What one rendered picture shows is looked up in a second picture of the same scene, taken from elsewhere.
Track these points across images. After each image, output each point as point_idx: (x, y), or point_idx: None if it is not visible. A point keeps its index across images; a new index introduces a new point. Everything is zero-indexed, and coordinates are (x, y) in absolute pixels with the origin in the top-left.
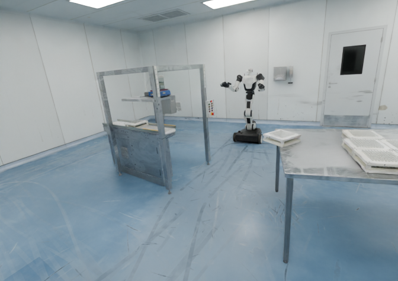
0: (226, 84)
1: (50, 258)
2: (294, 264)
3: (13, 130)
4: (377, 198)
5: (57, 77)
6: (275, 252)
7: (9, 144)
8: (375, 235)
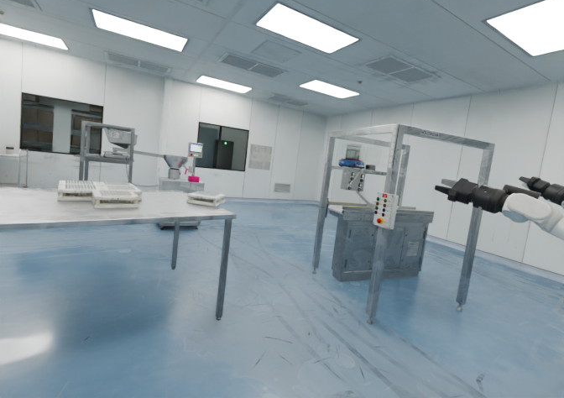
0: (537, 187)
1: (290, 238)
2: (166, 269)
3: (469, 213)
4: (22, 384)
5: (560, 167)
6: (182, 269)
7: (459, 225)
8: (81, 309)
